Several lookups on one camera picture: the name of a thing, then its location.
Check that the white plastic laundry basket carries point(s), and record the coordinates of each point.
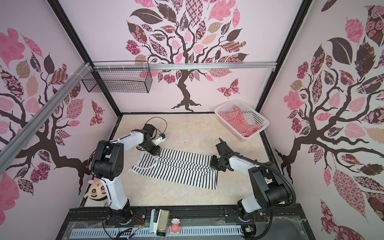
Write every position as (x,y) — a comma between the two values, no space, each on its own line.
(251,116)

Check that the cartoon boy plush head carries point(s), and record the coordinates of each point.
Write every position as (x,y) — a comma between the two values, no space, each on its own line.
(96,191)

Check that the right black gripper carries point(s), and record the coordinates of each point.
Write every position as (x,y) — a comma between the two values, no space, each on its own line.
(213,163)

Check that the pink pig figurine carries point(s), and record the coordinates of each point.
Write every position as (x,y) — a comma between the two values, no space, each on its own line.
(175,227)

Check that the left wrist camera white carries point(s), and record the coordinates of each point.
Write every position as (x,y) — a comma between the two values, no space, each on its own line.
(159,139)

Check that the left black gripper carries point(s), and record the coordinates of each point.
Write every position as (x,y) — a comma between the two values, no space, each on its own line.
(153,152)

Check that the silver white box device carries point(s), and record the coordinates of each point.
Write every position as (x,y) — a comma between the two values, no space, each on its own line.
(159,222)

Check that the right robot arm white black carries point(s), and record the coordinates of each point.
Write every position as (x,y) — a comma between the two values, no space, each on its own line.
(270,188)

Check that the aluminium rail wall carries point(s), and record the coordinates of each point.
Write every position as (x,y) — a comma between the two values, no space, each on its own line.
(12,149)
(196,66)

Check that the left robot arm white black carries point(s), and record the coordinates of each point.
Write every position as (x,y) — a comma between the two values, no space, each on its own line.
(108,164)

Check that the aluminium rail back wall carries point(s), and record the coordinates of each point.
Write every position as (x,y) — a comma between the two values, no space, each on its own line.
(196,66)

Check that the black white striped tank top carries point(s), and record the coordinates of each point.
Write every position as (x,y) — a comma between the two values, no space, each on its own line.
(178,167)

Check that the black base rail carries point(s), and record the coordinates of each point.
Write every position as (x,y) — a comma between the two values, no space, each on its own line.
(142,214)

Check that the black wire mesh basket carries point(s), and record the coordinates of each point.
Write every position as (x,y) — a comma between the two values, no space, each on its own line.
(119,77)

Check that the aluminium rail left wall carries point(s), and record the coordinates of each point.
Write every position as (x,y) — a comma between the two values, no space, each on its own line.
(12,149)

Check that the red white striped tank top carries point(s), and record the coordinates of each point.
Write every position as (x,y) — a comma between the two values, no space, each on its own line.
(237,120)

